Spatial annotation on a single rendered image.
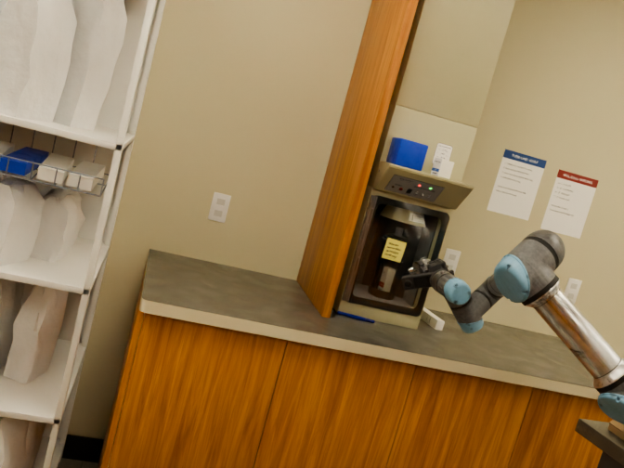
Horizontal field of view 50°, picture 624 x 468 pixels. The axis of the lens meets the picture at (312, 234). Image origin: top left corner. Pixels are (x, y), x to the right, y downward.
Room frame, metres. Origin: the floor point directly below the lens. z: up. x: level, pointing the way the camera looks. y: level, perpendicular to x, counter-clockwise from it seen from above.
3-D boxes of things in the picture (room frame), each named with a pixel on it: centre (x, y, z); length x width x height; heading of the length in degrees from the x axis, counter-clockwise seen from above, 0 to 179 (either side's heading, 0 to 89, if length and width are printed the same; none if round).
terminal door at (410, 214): (2.38, -0.32, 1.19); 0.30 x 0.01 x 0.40; 104
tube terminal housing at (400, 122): (2.51, -0.29, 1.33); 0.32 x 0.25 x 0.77; 104
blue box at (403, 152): (2.31, -0.24, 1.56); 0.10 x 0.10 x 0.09; 14
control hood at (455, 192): (2.33, -0.33, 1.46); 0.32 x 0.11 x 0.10; 104
